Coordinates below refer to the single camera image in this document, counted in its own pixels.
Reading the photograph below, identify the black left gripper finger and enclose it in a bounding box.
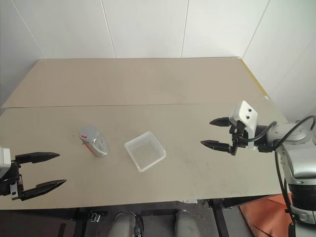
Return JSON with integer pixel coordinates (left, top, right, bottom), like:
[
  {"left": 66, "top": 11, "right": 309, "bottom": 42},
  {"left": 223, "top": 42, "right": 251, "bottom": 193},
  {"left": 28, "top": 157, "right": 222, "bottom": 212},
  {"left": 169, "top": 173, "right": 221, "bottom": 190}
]
[
  {"left": 14, "top": 152, "right": 61, "bottom": 165},
  {"left": 18, "top": 179, "right": 68, "bottom": 201}
]

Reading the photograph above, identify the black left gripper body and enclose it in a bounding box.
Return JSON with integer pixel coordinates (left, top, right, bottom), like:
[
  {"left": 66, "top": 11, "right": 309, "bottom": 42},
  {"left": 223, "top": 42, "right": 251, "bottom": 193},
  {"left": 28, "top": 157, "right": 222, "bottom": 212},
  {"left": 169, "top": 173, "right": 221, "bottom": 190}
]
[{"left": 0, "top": 160, "right": 23, "bottom": 200}]

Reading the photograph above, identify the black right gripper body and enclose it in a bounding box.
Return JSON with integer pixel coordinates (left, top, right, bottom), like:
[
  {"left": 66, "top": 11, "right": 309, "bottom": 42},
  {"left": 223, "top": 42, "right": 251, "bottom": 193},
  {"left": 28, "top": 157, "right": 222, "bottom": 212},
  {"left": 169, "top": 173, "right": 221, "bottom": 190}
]
[{"left": 228, "top": 119, "right": 249, "bottom": 157}]

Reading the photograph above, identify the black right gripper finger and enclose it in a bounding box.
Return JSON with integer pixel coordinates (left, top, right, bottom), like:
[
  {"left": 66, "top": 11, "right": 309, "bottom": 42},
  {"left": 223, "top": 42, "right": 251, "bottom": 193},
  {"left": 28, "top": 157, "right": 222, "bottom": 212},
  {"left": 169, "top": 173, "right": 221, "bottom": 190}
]
[
  {"left": 200, "top": 140, "right": 234, "bottom": 156},
  {"left": 209, "top": 117, "right": 231, "bottom": 128}
]

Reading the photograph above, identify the grey bottle cap red mark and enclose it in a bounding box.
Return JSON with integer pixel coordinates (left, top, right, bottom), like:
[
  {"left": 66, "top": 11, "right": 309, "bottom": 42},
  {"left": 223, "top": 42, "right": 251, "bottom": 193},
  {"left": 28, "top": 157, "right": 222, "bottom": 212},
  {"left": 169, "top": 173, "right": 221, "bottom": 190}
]
[{"left": 79, "top": 125, "right": 100, "bottom": 144}]

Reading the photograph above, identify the silver can red lid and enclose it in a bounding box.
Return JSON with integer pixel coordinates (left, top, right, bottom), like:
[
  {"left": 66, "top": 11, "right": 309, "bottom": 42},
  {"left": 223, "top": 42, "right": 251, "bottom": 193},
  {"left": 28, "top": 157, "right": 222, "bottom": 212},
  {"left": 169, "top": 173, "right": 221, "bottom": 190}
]
[{"left": 80, "top": 130, "right": 110, "bottom": 158}]

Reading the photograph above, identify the clear square plastic container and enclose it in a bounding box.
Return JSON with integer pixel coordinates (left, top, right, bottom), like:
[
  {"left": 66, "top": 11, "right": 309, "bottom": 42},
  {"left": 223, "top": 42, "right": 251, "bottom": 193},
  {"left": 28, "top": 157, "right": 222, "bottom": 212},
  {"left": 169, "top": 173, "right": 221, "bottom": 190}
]
[{"left": 123, "top": 131, "right": 167, "bottom": 173}]

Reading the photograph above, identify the yellow table edge strip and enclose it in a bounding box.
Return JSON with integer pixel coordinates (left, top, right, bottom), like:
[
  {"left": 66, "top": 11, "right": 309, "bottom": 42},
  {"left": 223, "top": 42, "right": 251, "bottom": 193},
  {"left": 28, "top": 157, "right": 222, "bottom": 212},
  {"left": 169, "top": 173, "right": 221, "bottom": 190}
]
[{"left": 240, "top": 57, "right": 273, "bottom": 101}]

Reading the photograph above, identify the grey rounded robot leg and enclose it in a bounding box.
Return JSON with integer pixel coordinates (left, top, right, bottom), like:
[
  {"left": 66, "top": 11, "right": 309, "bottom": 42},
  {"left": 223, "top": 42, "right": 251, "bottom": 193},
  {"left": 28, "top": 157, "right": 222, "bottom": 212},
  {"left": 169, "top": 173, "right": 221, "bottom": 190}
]
[
  {"left": 113, "top": 212, "right": 144, "bottom": 237},
  {"left": 174, "top": 209, "right": 198, "bottom": 237}
]

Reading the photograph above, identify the orange sheet on floor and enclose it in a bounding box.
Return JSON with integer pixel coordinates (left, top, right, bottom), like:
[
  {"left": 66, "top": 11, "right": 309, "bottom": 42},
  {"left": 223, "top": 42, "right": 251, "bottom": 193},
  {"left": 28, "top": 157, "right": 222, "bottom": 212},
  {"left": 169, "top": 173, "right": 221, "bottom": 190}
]
[{"left": 237, "top": 194, "right": 293, "bottom": 237}]

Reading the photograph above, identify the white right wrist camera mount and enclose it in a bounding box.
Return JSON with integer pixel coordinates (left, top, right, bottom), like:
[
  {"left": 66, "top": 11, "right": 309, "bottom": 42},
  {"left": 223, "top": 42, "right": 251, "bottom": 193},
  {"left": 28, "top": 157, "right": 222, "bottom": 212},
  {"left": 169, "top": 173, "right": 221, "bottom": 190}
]
[{"left": 229, "top": 100, "right": 259, "bottom": 150}]

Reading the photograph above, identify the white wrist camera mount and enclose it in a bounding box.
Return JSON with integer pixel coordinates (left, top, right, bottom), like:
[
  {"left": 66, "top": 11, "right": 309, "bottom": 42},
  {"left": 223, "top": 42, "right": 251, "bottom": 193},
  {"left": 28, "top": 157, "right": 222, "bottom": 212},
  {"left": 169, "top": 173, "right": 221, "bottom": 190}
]
[
  {"left": 0, "top": 146, "right": 12, "bottom": 178},
  {"left": 229, "top": 100, "right": 259, "bottom": 150}
]

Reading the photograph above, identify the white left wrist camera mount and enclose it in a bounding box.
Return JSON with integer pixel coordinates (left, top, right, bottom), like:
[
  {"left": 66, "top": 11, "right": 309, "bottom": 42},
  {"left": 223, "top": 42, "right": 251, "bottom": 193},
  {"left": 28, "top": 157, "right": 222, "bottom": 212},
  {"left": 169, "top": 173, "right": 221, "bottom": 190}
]
[{"left": 0, "top": 146, "right": 12, "bottom": 178}]

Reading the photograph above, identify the small black metal bracket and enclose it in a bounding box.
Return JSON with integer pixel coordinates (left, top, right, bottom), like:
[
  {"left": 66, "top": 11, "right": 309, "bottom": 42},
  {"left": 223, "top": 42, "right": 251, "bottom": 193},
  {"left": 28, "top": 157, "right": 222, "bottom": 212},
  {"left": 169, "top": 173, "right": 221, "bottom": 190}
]
[{"left": 89, "top": 210, "right": 102, "bottom": 222}]

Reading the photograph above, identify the black table frame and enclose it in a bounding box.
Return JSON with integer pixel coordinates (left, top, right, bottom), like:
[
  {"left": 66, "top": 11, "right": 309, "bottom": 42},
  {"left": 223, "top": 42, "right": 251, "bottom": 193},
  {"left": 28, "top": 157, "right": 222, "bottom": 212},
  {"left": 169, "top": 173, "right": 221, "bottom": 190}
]
[{"left": 0, "top": 195, "right": 277, "bottom": 237}]

